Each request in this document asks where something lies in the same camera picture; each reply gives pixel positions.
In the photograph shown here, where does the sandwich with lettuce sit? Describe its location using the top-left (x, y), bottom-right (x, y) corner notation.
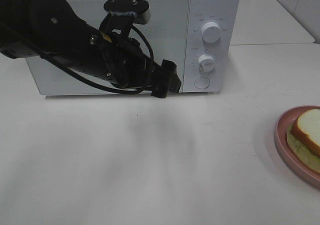
top-left (286, 109), bottom-right (320, 173)

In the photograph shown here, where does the upper white power knob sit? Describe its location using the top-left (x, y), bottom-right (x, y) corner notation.
top-left (201, 21), bottom-right (222, 43)

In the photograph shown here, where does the white microwave door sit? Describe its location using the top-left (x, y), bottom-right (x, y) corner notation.
top-left (26, 0), bottom-right (189, 96)

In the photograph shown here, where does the white microwave oven body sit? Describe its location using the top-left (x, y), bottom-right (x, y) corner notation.
top-left (13, 0), bottom-right (241, 96)

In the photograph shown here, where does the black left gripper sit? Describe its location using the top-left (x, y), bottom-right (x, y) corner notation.
top-left (98, 31), bottom-right (182, 98)

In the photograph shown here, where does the round white door button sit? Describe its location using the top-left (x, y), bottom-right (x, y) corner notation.
top-left (194, 77), bottom-right (210, 89)

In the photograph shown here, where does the pink round plate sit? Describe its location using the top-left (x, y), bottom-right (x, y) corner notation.
top-left (274, 105), bottom-right (320, 189)

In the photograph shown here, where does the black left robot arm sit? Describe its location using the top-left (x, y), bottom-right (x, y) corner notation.
top-left (0, 0), bottom-right (182, 98)

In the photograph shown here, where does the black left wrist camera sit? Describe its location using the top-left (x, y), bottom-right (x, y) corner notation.
top-left (99, 0), bottom-right (151, 39)

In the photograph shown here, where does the black left camera cable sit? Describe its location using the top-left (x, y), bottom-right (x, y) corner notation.
top-left (0, 19), bottom-right (155, 95)

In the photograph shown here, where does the white timer knob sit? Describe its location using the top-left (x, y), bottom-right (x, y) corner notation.
top-left (197, 54), bottom-right (216, 73)

